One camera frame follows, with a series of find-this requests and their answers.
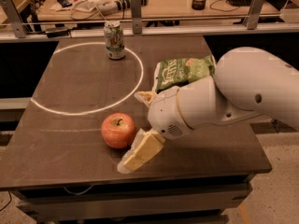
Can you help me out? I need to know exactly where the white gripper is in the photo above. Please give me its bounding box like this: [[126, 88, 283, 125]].
[[117, 86, 194, 174]]

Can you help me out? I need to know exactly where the red apple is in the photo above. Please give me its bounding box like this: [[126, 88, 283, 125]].
[[101, 113, 136, 149]]

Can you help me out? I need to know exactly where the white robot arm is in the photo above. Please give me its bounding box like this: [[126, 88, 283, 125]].
[[117, 47, 299, 174]]

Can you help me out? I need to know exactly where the green 7up can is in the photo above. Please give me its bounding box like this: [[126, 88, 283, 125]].
[[104, 21, 125, 60]]

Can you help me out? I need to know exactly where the green kettle chips bag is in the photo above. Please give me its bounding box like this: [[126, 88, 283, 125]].
[[152, 55, 215, 93]]

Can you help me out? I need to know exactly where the metal drawer front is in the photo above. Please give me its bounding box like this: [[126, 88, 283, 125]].
[[19, 183, 251, 221]]

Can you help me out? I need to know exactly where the black mesh cup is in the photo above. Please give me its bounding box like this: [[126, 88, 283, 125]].
[[192, 0, 206, 10]]

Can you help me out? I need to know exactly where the white cable under table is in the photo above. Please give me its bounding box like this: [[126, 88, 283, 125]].
[[63, 185, 94, 196]]

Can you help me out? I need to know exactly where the metal bracket post centre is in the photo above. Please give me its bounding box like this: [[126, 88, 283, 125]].
[[130, 0, 142, 35]]

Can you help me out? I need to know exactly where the metal bracket post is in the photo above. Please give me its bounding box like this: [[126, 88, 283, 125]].
[[0, 0, 27, 38], [130, 0, 142, 35], [244, 0, 264, 30]]

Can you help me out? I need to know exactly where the metal bracket post right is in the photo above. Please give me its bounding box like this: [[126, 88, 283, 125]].
[[244, 0, 264, 30]]

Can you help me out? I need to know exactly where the metal bracket post left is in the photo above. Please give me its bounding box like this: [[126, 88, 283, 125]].
[[0, 0, 27, 38]]

